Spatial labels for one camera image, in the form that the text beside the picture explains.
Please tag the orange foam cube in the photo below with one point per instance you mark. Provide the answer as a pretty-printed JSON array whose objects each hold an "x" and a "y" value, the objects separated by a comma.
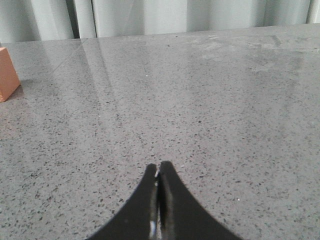
[{"x": 9, "y": 80}]

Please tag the grey-green curtain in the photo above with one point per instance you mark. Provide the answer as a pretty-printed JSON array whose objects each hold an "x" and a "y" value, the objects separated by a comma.
[{"x": 42, "y": 20}]

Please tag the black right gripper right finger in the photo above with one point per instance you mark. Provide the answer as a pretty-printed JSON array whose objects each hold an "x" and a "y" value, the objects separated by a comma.
[{"x": 181, "y": 215}]

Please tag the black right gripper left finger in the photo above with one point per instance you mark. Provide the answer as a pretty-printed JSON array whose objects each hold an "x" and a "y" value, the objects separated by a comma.
[{"x": 138, "y": 217}]

